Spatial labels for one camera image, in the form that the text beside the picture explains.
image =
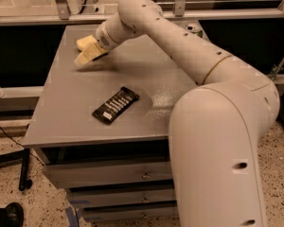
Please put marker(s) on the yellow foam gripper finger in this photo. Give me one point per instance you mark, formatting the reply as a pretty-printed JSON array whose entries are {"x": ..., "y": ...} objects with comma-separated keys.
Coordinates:
[{"x": 89, "y": 52}]

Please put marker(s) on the yellow sponge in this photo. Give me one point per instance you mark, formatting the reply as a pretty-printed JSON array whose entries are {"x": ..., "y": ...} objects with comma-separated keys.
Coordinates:
[{"x": 83, "y": 42}]

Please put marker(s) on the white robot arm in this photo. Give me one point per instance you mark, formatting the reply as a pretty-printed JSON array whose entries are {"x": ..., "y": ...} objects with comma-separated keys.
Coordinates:
[{"x": 214, "y": 128}]

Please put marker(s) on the black snack bar wrapper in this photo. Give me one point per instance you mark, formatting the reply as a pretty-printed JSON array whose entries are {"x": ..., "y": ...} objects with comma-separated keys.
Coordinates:
[{"x": 116, "y": 105}]

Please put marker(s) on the grey drawer cabinet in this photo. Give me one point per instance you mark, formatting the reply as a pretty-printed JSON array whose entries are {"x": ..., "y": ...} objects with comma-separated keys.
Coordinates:
[{"x": 102, "y": 129}]

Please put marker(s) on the green soda can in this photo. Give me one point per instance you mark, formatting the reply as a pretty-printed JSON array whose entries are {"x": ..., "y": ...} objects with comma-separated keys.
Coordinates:
[{"x": 195, "y": 29}]

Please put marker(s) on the top grey drawer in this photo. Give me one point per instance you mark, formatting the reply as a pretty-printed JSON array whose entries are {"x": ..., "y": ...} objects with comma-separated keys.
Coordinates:
[{"x": 108, "y": 172}]

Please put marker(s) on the grey drawer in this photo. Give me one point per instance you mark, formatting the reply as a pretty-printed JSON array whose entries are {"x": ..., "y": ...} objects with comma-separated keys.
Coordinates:
[
  {"x": 108, "y": 172},
  {"x": 86, "y": 199},
  {"x": 134, "y": 212}
]

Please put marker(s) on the black metal stand leg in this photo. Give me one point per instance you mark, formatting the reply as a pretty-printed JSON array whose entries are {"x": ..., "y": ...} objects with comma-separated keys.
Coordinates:
[{"x": 18, "y": 157}]

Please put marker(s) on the middle grey drawer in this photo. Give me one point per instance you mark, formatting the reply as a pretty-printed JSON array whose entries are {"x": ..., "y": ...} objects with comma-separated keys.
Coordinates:
[{"x": 86, "y": 199}]

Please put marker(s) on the blue tape on floor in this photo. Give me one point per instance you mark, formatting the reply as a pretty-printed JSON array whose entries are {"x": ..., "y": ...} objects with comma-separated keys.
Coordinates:
[{"x": 75, "y": 218}]

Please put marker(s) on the bottom grey drawer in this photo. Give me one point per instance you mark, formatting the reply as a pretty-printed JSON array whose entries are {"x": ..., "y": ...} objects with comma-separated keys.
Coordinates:
[{"x": 134, "y": 212}]

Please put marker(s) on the black shoe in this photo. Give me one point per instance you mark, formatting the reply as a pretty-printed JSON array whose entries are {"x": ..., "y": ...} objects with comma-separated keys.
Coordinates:
[{"x": 12, "y": 215}]

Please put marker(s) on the metal railing frame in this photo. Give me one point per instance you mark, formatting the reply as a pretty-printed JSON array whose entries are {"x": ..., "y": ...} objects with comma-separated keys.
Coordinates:
[{"x": 61, "y": 12}]

